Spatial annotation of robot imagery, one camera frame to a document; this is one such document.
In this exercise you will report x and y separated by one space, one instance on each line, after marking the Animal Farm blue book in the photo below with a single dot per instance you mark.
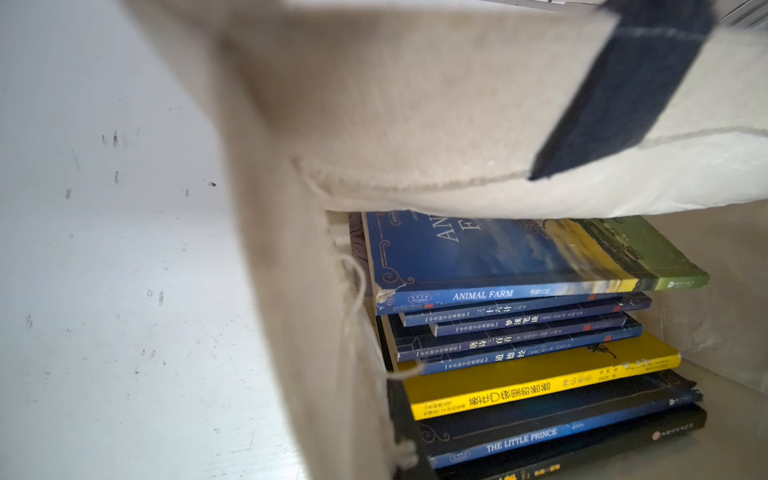
419 261

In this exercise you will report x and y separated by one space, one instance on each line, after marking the cream canvas tote bag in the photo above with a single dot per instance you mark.
630 107

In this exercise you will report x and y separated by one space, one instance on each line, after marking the dark blue thin book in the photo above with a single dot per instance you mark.
631 328
480 310
615 304
416 343

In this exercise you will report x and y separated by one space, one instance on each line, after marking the yellow spine book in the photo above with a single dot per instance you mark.
448 393

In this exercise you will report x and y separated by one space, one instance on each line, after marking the The Little Prince book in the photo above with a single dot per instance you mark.
471 435

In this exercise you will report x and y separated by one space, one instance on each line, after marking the black book yellow lettering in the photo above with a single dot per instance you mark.
544 460

